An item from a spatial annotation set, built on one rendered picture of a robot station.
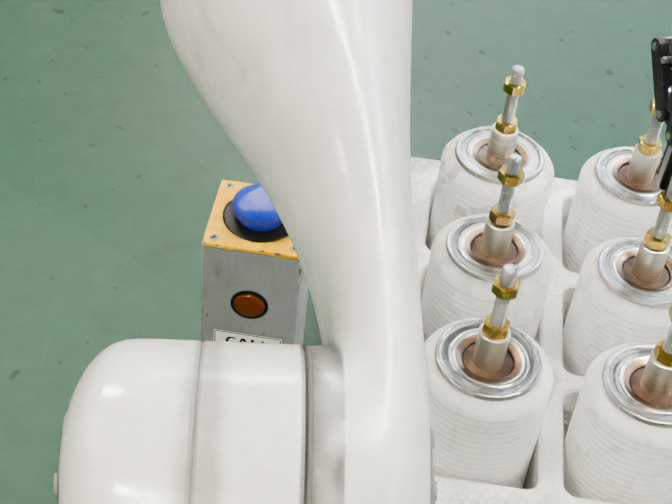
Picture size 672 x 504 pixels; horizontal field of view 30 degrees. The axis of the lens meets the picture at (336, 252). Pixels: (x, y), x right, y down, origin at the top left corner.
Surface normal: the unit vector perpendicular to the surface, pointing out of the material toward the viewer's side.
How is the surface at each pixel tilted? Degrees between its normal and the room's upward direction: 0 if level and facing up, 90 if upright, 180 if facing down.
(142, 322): 0
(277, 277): 90
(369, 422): 16
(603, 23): 0
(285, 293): 90
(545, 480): 0
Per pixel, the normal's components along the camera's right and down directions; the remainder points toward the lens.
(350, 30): 0.43, -0.40
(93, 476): -0.29, -0.23
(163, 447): 0.07, -0.46
